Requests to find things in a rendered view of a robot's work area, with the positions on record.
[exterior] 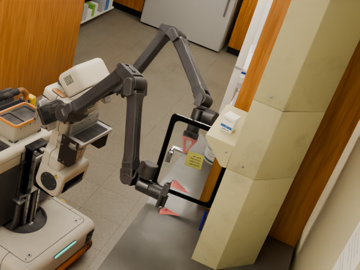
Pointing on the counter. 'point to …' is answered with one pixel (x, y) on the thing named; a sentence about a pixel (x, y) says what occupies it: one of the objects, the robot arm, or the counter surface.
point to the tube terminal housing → (255, 184)
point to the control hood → (225, 151)
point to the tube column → (310, 54)
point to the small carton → (230, 122)
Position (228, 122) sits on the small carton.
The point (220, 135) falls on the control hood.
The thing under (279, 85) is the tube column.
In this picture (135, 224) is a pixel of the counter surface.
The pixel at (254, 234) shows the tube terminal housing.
